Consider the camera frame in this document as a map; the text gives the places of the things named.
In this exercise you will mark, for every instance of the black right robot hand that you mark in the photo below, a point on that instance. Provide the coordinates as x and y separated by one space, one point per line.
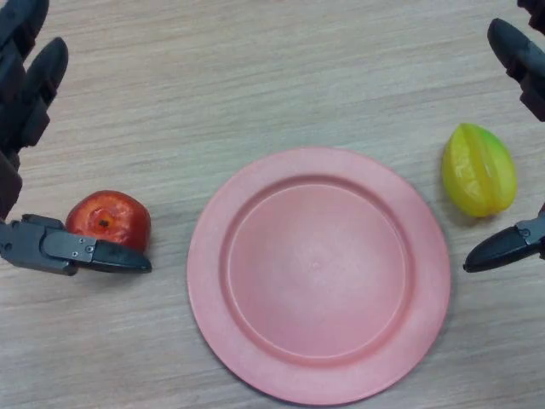
517 59

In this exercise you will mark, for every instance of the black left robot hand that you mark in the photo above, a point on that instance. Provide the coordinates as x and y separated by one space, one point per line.
25 106

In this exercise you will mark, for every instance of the red apple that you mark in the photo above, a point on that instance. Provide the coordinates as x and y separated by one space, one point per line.
115 218

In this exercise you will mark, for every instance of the pink round plate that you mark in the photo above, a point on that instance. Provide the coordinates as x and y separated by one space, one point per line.
318 276

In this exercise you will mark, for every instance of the yellow green starfruit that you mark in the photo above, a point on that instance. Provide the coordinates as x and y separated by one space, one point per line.
479 170

